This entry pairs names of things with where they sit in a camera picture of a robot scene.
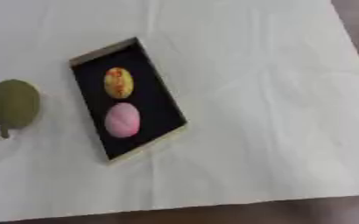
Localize pink round toy fruit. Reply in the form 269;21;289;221
102;101;143;139

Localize tan cardboard box black inside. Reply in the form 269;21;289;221
67;36;191;166

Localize yellow red toy fruit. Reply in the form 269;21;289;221
102;66;137;100

